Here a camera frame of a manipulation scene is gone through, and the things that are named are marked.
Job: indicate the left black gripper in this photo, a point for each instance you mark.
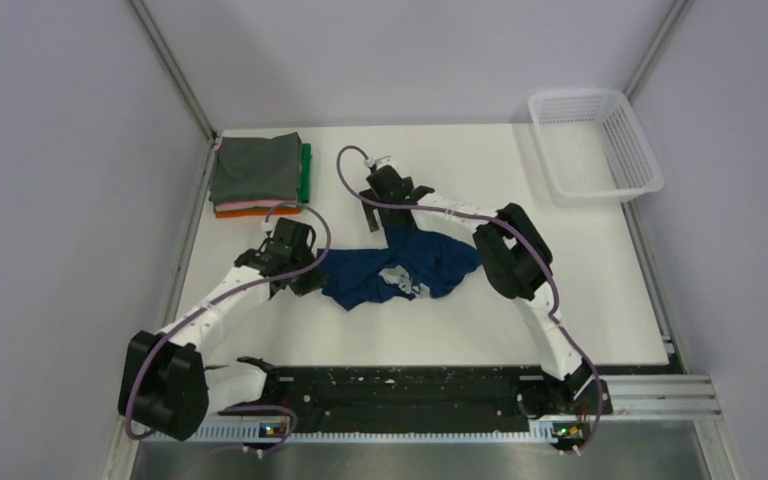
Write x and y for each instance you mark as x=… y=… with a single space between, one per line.
x=313 y=282

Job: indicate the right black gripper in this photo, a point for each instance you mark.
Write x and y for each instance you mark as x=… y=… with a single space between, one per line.
x=371 y=215

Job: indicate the blue t shirt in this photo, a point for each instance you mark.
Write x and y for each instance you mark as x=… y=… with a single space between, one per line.
x=414 y=264

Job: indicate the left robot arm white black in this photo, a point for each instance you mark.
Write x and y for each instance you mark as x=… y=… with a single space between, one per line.
x=167 y=385

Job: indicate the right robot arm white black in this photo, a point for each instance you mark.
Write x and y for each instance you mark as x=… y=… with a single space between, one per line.
x=516 y=261

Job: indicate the green folded t shirt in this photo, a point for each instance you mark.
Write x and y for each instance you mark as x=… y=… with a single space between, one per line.
x=304 y=191

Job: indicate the orange folded t shirt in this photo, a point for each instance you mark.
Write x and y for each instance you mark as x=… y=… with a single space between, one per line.
x=257 y=212

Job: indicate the pink folded t shirt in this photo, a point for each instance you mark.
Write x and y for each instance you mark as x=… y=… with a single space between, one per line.
x=251 y=204

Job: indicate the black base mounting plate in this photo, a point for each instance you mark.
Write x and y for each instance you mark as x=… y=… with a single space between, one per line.
x=426 y=400

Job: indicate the grey folded t shirt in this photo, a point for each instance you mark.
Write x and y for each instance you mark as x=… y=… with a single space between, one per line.
x=255 y=168

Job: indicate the white plastic basket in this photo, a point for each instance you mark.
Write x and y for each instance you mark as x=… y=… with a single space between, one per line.
x=591 y=147

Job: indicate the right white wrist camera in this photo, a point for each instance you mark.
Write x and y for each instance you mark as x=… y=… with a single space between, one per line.
x=374 y=163

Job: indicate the grey slotted cable duct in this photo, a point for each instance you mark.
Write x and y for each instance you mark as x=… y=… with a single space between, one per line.
x=250 y=433

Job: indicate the left aluminium frame rail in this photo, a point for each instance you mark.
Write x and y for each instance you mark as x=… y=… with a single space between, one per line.
x=198 y=192

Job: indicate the aluminium frame rail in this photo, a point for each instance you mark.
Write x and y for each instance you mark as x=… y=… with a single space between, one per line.
x=717 y=448
x=198 y=192

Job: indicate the right aluminium frame rail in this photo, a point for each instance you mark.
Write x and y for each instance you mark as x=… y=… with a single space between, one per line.
x=717 y=448

